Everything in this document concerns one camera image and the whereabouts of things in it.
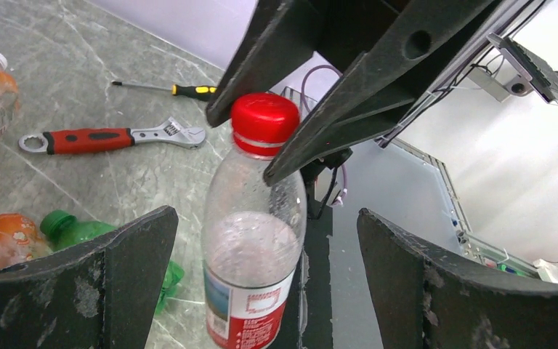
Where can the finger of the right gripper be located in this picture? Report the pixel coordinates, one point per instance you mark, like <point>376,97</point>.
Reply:
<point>281,36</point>
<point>379,88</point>

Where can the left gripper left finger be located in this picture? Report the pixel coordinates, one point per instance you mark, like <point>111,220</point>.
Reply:
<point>98,294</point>

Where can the yellow black screwdriver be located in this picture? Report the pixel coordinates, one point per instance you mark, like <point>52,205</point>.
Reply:
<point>200,92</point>

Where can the adjustable wrench red handle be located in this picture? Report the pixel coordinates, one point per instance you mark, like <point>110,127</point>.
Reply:
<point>94,140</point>

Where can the green plastic bottle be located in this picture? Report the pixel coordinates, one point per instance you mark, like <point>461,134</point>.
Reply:
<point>65,230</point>

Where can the orange tea bottle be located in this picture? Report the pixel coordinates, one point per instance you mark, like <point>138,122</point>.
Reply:
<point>20,240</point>

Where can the red label cola bottle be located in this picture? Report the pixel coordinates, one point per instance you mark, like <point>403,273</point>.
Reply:
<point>253,233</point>

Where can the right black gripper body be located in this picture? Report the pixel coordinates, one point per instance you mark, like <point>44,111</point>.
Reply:
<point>352,27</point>

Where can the black base frame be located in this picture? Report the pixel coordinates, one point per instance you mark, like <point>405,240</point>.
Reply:
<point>307,316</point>

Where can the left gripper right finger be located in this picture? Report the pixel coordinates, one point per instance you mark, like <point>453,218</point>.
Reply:
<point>427,297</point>

